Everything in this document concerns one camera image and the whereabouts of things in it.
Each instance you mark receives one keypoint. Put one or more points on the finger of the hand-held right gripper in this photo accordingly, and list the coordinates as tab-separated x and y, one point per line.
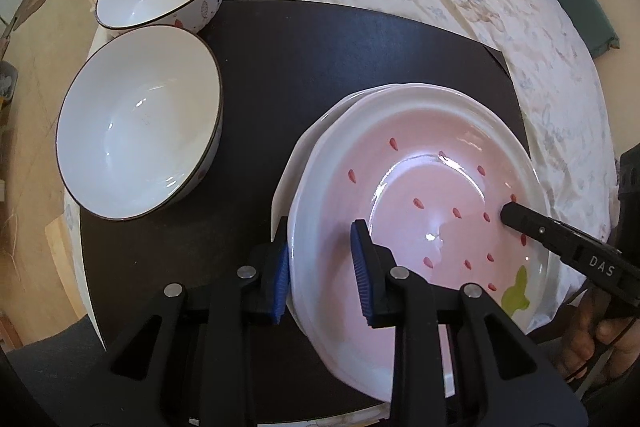
530	222
631	192

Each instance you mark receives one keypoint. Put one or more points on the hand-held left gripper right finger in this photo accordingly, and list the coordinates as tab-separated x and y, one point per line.
361	272

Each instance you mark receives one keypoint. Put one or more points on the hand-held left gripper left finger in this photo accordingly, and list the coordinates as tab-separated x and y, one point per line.
279	277

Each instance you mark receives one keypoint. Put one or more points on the small pink strawberry plate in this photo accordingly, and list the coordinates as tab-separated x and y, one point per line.
425	187

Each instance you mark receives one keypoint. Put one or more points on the large pink strawberry plate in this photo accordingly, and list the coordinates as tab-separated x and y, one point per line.
304	142

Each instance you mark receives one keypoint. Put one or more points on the large white bowl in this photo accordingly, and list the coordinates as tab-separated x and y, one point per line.
140	122

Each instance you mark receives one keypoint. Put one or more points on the person's right hand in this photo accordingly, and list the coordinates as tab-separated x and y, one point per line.
595	342

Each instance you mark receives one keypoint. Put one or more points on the black leather mat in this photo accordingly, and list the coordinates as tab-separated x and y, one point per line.
300	57

